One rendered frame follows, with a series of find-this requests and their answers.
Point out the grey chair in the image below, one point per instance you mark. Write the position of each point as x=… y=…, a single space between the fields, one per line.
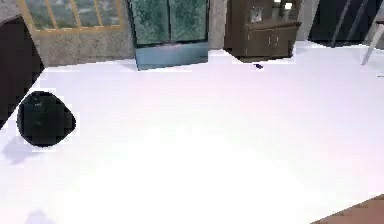
x=374 y=40

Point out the dark brown wooden cabinet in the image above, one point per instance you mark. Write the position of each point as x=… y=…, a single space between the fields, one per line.
x=263 y=36

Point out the small purple object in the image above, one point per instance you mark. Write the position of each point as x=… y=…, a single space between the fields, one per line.
x=259 y=66

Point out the green glass door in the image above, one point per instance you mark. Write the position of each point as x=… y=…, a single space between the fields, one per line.
x=170 y=33

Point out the large black furniture block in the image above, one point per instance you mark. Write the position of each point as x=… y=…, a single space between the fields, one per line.
x=15 y=63

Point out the black round bin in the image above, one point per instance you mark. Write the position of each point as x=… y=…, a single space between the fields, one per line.
x=45 y=119

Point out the black cabinet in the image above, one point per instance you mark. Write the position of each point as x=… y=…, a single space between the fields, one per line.
x=343 y=20

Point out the yellow framed window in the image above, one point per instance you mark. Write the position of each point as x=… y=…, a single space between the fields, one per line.
x=71 y=13

